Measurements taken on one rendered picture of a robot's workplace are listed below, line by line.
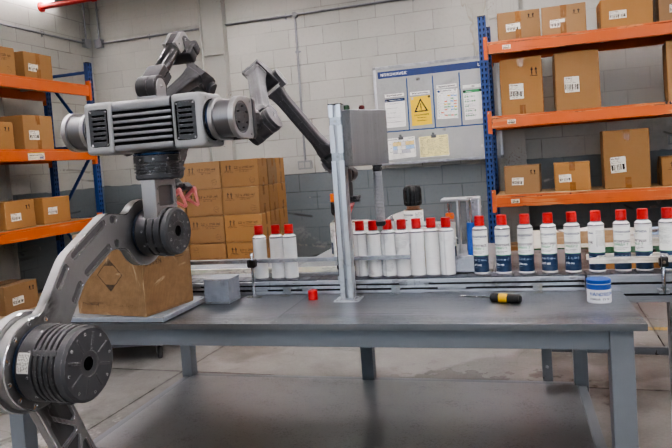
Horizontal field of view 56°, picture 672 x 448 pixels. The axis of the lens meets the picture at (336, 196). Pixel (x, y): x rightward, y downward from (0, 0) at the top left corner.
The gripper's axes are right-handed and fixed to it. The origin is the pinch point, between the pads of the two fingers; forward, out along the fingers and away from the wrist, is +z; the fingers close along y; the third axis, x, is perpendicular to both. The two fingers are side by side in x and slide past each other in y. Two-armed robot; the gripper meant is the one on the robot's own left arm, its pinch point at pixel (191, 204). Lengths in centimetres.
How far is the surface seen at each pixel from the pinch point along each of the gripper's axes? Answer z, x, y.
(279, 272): 45.7, -13.5, -7.8
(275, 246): 37.6, -19.2, -8.3
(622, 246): 116, -109, -5
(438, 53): -67, -116, 437
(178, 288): 29.6, 6.6, -36.4
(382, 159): 42, -72, -12
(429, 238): 73, -64, -6
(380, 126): 34, -79, -12
